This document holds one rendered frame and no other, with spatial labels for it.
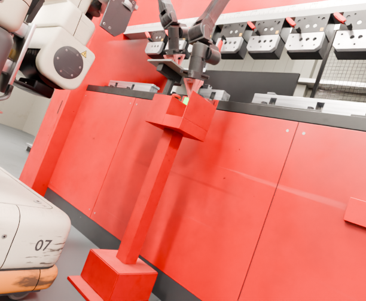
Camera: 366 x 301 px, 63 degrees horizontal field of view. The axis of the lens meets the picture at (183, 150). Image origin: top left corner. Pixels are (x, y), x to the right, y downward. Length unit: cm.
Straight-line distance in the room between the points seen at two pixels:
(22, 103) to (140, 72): 856
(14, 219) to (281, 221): 80
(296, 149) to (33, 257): 89
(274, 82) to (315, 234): 124
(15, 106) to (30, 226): 996
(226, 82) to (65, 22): 143
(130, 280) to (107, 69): 161
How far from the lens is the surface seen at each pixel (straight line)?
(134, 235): 118
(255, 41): 155
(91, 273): 124
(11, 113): 1080
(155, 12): 227
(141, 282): 121
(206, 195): 123
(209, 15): 124
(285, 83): 203
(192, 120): 112
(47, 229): 94
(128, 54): 246
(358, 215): 100
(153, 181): 115
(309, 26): 147
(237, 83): 220
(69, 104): 223
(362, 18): 141
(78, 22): 111
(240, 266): 113
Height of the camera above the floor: 52
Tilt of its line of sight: 4 degrees up
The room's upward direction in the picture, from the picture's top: 20 degrees clockwise
